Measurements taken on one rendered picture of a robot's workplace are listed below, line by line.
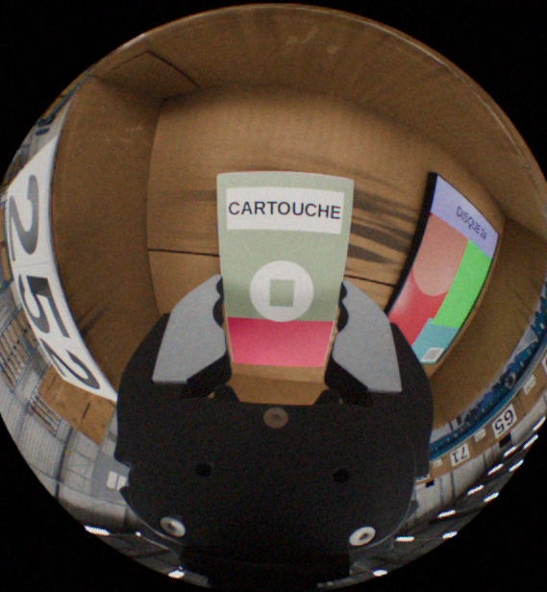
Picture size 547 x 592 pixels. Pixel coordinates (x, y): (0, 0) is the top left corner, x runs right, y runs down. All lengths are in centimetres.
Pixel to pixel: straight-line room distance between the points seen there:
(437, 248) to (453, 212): 4
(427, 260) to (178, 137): 21
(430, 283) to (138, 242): 24
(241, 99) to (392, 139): 11
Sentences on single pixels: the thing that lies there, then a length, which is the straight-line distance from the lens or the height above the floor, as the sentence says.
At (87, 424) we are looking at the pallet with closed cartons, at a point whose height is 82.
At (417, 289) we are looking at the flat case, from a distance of 18.
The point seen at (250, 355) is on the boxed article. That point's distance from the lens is 15.
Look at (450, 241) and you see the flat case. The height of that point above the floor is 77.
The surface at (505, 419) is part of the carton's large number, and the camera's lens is 119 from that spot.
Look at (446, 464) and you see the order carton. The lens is 150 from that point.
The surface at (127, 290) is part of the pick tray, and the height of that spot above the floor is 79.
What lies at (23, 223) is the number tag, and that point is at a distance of 15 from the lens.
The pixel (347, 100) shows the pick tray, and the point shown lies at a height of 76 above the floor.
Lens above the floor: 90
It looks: 58 degrees down
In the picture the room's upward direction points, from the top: 175 degrees counter-clockwise
